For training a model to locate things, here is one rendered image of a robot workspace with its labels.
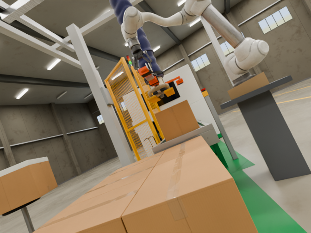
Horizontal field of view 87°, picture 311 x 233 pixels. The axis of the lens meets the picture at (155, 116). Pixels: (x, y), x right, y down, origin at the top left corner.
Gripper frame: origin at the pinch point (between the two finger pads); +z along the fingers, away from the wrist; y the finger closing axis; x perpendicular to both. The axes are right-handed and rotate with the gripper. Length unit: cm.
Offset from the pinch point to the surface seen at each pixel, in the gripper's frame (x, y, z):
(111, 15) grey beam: -180, 38, -200
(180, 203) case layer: 70, -1, 70
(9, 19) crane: -59, 149, -173
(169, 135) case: -61, 12, 56
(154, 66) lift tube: -51, -5, -18
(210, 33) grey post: -338, -162, -136
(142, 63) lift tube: -49, 6, -27
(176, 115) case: -61, -4, 38
